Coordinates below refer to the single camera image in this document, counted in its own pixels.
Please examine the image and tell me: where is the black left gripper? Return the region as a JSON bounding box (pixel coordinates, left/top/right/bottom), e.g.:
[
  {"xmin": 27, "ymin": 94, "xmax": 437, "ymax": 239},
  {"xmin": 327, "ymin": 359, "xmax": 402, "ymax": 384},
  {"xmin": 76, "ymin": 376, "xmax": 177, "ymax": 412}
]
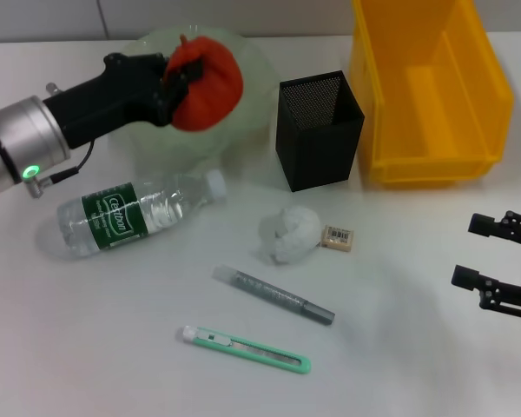
[{"xmin": 43, "ymin": 51, "xmax": 205, "ymax": 151}]

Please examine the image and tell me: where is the orange toy fruit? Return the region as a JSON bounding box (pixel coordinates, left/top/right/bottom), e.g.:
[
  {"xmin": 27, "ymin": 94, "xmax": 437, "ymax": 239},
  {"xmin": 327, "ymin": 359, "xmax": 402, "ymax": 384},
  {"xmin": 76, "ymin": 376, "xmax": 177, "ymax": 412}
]
[{"xmin": 167, "ymin": 33, "xmax": 245, "ymax": 133}]

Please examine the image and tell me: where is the clear green-label water bottle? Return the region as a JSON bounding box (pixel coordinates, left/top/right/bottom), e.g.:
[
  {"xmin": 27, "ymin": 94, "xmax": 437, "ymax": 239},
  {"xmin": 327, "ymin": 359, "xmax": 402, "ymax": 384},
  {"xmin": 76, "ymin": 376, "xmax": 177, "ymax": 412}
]
[{"xmin": 56, "ymin": 169, "xmax": 226, "ymax": 261}]

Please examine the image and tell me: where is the white paper ball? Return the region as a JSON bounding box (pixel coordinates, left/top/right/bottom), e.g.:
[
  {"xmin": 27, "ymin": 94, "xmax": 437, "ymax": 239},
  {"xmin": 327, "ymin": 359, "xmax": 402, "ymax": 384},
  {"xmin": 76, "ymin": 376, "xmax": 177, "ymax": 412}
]
[{"xmin": 254, "ymin": 204, "xmax": 321, "ymax": 267}]

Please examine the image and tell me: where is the green glass fruit plate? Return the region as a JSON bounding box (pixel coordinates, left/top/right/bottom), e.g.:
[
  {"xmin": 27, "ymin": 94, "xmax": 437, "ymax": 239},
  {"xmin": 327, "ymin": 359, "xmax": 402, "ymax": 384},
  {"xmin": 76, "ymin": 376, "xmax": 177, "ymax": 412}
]
[{"xmin": 106, "ymin": 25, "xmax": 279, "ymax": 175}]

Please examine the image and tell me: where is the beige eraser with barcode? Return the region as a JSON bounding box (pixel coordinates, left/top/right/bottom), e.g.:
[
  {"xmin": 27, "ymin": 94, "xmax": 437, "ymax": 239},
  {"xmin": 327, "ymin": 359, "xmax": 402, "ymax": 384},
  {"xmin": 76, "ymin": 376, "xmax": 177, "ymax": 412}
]
[{"xmin": 320, "ymin": 224, "xmax": 356, "ymax": 252}]

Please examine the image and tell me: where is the black mesh pen holder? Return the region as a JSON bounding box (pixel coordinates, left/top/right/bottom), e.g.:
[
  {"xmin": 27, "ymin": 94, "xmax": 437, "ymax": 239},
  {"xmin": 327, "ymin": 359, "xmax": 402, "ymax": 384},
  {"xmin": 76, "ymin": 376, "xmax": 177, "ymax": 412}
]
[{"xmin": 275, "ymin": 69, "xmax": 366, "ymax": 193}]

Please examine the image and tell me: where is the grey marker pen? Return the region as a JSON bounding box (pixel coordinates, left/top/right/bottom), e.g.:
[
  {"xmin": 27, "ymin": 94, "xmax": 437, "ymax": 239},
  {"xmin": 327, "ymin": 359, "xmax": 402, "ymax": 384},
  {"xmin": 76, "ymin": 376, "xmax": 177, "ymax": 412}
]
[{"xmin": 211, "ymin": 264, "xmax": 336, "ymax": 327}]

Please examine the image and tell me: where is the green utility knife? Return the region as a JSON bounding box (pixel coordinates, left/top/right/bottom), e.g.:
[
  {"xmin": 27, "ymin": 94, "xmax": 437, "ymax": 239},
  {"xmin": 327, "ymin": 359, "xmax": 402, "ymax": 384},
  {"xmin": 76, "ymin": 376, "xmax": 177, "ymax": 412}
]
[{"xmin": 176, "ymin": 326, "xmax": 313, "ymax": 375}]

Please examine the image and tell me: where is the yellow plastic bin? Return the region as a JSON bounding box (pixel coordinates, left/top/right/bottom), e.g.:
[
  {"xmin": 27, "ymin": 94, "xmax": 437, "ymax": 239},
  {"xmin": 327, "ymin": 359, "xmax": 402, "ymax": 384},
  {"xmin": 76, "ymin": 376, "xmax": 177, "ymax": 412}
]
[{"xmin": 349, "ymin": 0, "xmax": 516, "ymax": 189}]

